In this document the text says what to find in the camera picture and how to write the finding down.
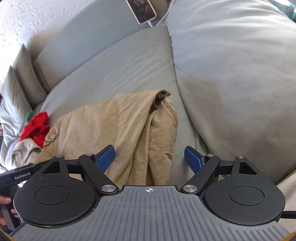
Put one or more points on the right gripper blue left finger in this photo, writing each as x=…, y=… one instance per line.
x=94, y=167

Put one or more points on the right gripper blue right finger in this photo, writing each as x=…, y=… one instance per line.
x=204, y=169

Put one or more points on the tan khaki trousers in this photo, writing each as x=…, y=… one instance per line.
x=142, y=127

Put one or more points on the person left hand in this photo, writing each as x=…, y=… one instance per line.
x=5, y=217

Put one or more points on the beige sweatshirt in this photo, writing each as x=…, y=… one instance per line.
x=25, y=152

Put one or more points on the red garment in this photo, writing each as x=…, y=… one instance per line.
x=36, y=129

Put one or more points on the green plush item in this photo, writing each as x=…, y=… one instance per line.
x=29, y=116

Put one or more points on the grey pillow front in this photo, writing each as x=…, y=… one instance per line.
x=14, y=107

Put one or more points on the grey pillow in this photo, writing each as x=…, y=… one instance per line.
x=30, y=83
x=14, y=107

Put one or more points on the grey pillow rear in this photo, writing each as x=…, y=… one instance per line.
x=30, y=83

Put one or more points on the grey duvet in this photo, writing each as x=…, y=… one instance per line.
x=235, y=68

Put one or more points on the grey bed sheet mattress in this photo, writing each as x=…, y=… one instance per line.
x=142, y=61

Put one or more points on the grey upholstered headboard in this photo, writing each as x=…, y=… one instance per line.
x=97, y=27

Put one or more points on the white smartphone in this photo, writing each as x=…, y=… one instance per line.
x=142, y=10

